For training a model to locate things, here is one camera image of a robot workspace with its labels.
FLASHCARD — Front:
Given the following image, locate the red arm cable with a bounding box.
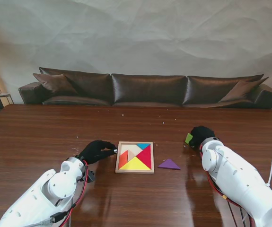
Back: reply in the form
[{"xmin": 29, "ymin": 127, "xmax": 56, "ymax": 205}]
[
  {"xmin": 61, "ymin": 159, "xmax": 90, "ymax": 227},
  {"xmin": 199, "ymin": 145, "xmax": 256, "ymax": 227}
]

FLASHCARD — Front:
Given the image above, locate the brown sofa cushion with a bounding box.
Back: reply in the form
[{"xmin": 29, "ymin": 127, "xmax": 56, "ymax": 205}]
[
  {"xmin": 218, "ymin": 77, "xmax": 270, "ymax": 103},
  {"xmin": 33, "ymin": 73, "xmax": 79, "ymax": 96}
]

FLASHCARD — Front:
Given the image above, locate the square wooden tangram tray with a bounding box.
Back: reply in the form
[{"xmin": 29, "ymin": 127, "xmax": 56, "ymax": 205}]
[{"xmin": 115, "ymin": 141, "xmax": 155, "ymax": 175}]

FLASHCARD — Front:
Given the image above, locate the large red tangram triangle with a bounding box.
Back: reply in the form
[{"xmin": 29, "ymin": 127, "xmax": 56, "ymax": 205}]
[{"xmin": 135, "ymin": 144, "xmax": 152, "ymax": 170}]

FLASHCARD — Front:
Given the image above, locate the red left arm cable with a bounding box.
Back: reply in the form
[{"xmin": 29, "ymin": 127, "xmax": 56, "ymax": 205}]
[{"xmin": 61, "ymin": 159, "xmax": 90, "ymax": 227}]

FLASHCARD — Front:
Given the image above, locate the dark brown leather sofa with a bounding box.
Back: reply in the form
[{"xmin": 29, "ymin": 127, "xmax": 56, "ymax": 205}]
[{"xmin": 18, "ymin": 67, "xmax": 272, "ymax": 110}]

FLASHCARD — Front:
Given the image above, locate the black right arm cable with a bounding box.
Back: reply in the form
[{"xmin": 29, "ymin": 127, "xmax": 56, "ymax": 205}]
[{"xmin": 228, "ymin": 203, "xmax": 236, "ymax": 227}]

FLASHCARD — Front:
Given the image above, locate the large yellow tangram triangle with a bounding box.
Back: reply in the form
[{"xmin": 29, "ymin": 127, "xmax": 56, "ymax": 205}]
[{"xmin": 120, "ymin": 157, "xmax": 150, "ymax": 171}]

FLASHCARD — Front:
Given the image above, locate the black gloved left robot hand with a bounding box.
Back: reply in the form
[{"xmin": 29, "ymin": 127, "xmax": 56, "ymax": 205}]
[{"xmin": 78, "ymin": 140, "xmax": 118, "ymax": 166}]

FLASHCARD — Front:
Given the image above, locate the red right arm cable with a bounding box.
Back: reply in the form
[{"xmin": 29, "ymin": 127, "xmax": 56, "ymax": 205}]
[{"xmin": 199, "ymin": 145, "xmax": 256, "ymax": 227}]

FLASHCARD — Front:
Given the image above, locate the small side table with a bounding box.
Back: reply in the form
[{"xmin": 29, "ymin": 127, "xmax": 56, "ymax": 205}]
[{"xmin": 0, "ymin": 88, "xmax": 15, "ymax": 106}]

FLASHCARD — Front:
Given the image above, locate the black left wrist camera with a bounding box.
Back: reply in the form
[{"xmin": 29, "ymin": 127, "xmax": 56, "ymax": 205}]
[{"xmin": 86, "ymin": 170, "xmax": 96, "ymax": 183}]

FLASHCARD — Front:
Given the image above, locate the orange tangram parallelogram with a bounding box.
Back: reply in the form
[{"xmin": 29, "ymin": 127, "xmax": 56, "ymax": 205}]
[{"xmin": 118, "ymin": 150, "xmax": 129, "ymax": 170}]

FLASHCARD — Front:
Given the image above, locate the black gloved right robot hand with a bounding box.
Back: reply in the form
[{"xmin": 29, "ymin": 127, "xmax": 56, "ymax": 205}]
[{"xmin": 189, "ymin": 125, "xmax": 216, "ymax": 148}]

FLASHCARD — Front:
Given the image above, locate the natural wood tangram triangle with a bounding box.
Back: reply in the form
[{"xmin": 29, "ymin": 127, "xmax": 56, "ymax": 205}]
[{"xmin": 128, "ymin": 150, "xmax": 138, "ymax": 164}]

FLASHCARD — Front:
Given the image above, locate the purple tangram triangle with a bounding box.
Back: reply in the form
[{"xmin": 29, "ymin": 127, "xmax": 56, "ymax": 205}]
[{"xmin": 158, "ymin": 158, "xmax": 182, "ymax": 171}]

